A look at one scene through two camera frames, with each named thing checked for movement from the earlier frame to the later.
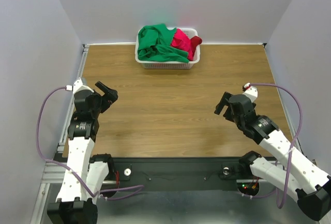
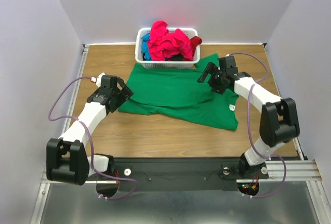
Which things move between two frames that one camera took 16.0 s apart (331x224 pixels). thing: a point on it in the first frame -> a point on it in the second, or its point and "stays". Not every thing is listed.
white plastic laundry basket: (190, 32) stays
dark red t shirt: (194, 42) stays
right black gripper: (225, 105) -> (211, 73)
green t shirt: (154, 44) -> (177, 93)
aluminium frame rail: (56, 170) stays
